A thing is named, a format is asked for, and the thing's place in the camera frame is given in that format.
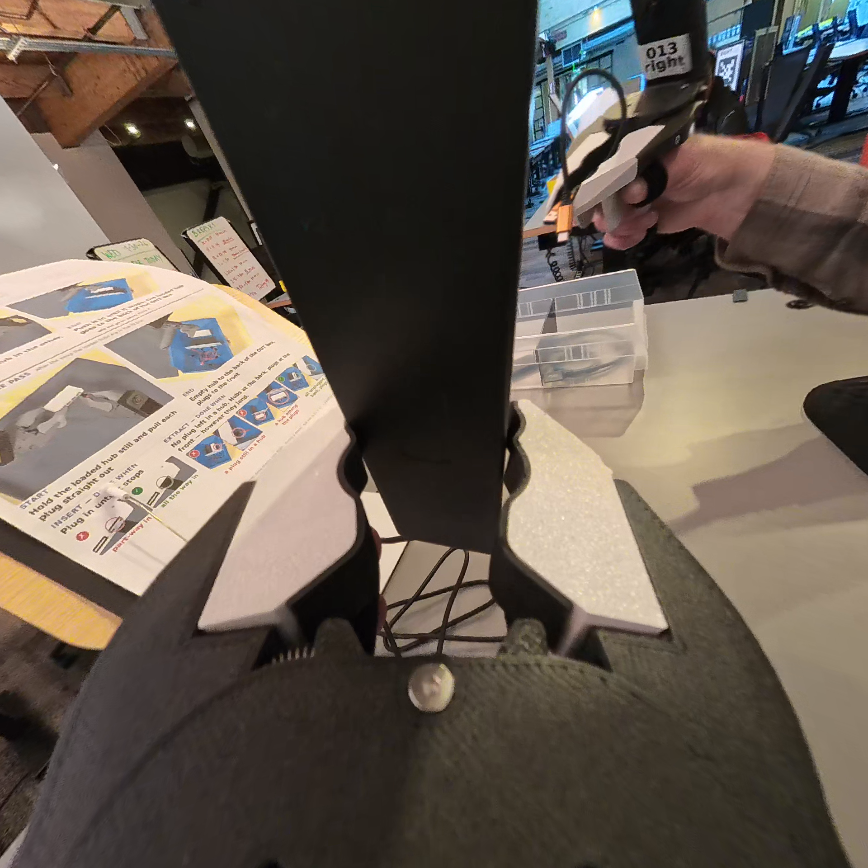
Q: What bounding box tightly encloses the black textured armrest pad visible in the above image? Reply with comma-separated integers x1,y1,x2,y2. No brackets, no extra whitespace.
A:
802,376,868,477

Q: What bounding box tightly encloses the whiteboard with handwriting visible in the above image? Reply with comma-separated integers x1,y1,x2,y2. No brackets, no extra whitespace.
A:
182,217,280,304
90,237,182,274

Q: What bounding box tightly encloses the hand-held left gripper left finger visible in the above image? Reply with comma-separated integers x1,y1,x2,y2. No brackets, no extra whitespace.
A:
197,424,381,642

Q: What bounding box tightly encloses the printed instruction sheet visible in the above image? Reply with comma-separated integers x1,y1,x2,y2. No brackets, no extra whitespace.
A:
0,259,354,598

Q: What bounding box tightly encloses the thin black hub cable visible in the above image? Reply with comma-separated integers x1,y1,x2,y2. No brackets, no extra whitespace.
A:
376,536,508,659

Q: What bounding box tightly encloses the wooden instruction board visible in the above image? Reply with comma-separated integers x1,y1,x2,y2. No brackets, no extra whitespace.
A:
0,258,354,651

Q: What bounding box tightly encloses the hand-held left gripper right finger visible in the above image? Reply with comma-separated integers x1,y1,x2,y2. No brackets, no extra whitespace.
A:
494,400,670,656

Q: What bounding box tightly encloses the person's right hand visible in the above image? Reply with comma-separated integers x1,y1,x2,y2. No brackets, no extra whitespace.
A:
593,132,777,250

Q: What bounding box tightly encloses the black braided usb cable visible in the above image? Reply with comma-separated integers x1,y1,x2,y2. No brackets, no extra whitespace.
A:
544,66,630,246

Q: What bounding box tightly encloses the person's right forearm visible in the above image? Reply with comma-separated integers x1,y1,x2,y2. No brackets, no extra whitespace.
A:
715,142,868,316

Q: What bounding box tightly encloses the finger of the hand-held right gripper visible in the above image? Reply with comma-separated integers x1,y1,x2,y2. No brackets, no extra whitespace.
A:
565,91,630,179
573,125,671,229

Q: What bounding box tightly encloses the black usb hub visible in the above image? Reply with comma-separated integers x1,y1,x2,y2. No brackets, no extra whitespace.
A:
151,0,541,555

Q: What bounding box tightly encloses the clear acrylic box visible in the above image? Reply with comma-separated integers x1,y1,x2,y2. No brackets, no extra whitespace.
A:
512,269,650,389

